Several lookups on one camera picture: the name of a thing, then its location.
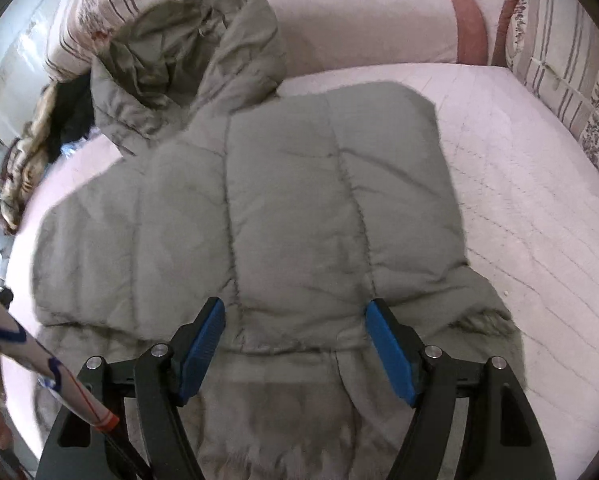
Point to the striped floral pillow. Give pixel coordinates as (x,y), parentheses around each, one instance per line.
(114,5)

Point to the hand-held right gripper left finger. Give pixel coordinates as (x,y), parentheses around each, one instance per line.
(199,355)

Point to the brown cream patterned blanket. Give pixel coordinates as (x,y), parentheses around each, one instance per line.
(27,160)

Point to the pink backrest cushion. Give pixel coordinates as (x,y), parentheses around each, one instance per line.
(509,15)

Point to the striped floral side cushion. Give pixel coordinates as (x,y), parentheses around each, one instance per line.
(564,60)

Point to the black plastic piece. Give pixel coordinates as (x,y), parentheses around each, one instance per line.
(5,297)

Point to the black cloth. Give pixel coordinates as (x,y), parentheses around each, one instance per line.
(74,115)

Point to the grey-green puffer jacket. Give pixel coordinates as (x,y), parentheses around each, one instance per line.
(289,185)

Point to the pink quilted bed cover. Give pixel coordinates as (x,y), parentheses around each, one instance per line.
(519,200)

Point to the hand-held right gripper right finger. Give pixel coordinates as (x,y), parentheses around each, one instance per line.
(389,355)

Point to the pink bolster cushion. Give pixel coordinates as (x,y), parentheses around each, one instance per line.
(359,20)

